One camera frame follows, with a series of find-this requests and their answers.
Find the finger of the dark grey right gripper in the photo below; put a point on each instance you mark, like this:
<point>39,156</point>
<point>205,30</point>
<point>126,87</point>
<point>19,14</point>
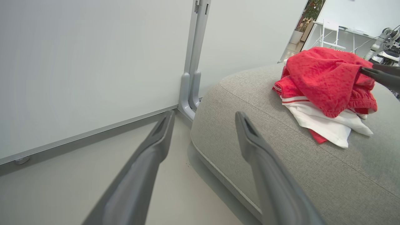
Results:
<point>390,69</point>
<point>384,78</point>

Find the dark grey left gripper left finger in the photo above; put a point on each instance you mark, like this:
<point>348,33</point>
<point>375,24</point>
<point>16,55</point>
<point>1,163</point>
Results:
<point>137,181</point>

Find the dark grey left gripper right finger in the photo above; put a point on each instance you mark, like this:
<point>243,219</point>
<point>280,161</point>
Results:
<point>275,187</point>

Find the red and white shirt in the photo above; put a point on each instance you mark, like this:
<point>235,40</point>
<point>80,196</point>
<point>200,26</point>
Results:
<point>322,78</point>

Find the grey fabric sofa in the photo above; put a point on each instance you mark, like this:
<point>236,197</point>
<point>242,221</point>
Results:
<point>281,162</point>

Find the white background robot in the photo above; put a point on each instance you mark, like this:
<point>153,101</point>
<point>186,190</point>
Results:
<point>382,43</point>

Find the white table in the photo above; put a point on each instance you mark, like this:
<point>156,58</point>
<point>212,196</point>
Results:
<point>356,32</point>

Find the white chair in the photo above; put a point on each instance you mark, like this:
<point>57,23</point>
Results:
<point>329,34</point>

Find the green potted plant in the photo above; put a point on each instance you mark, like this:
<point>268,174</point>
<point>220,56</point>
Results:
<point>312,12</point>

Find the white plant pot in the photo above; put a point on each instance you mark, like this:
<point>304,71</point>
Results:
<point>296,37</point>

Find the grey partition support foot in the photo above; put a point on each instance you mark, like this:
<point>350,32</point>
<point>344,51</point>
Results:
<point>183,93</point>
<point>196,87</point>

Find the small metal levelling foot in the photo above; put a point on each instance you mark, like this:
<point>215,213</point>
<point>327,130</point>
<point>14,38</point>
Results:
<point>22,160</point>

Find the grey partition post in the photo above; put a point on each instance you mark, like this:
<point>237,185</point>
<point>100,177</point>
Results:
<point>198,37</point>

